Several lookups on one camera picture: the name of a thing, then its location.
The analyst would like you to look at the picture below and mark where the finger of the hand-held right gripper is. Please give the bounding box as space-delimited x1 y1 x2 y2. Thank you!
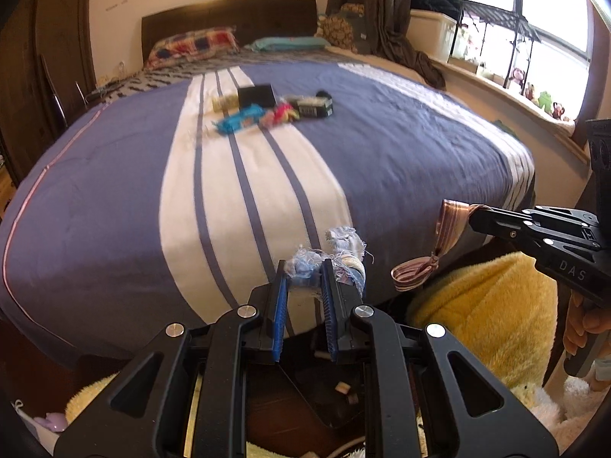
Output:
472 226 597 259
470 206 600 234

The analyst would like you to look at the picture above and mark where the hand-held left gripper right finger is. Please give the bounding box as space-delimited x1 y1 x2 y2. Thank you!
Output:
321 258 559 458

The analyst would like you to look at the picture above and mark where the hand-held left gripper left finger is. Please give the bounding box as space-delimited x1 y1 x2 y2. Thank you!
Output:
53 260 289 458

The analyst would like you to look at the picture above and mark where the pink striped ribbon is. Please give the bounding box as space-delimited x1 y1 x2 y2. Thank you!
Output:
390 199 492 293

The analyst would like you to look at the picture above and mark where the frayed light blue cloth scrap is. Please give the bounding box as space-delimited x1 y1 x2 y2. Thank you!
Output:
285 226 373 297

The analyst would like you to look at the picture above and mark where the black plastic bin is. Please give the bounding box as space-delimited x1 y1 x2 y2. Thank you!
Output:
281 334 368 432

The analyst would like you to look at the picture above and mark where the pale yellow packet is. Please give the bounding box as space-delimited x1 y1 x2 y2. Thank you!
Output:
211 94 239 114

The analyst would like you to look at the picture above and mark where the person's right hand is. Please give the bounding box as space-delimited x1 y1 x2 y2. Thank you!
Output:
562 293 611 361

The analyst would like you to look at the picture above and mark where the beige window ledge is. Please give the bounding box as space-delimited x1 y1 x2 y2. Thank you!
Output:
430 55 590 168

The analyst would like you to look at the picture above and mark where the white fluffy slipper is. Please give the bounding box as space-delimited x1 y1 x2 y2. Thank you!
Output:
520 377 611 442

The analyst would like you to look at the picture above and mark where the black metal rack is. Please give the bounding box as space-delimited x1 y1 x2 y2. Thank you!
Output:
451 0 542 91

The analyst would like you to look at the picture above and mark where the white storage box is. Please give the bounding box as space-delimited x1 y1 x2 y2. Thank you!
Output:
409 8 459 63

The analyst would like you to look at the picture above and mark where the blue toy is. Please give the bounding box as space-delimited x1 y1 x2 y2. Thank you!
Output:
213 104 265 135

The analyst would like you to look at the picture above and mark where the pink yellow toy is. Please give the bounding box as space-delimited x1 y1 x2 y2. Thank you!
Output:
259 101 299 129

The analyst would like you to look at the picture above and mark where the black white carton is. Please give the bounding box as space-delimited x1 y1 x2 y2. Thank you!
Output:
285 95 335 118

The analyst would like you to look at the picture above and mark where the flat black box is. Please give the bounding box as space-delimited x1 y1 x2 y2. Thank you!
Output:
237 84 276 107

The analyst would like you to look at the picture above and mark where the window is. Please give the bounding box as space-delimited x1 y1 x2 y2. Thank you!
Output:
411 0 602 60

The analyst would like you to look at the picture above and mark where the brown curtain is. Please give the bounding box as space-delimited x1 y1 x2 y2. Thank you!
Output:
327 0 447 89

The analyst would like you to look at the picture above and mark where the brown patterned cushion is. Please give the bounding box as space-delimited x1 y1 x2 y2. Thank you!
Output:
317 4 366 53

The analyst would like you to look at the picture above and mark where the purple plastic toy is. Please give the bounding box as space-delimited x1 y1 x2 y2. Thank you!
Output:
33 413 68 432

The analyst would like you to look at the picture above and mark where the grey patterned bedsheet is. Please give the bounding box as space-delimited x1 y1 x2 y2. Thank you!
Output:
86 50 335 106

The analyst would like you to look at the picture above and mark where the teal pillow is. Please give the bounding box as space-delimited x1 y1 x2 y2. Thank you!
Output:
243 35 332 53

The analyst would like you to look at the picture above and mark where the colourful plaid pillow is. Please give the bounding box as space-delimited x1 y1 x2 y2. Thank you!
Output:
143 29 241 70

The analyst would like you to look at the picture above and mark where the dark wooden headboard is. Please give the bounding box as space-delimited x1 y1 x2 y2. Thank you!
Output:
141 0 320 65

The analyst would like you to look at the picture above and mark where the dark wooden wardrobe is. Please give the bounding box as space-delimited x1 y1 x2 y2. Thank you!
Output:
0 0 99 187

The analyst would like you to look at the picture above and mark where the white cable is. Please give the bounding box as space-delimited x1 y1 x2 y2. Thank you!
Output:
328 441 366 458

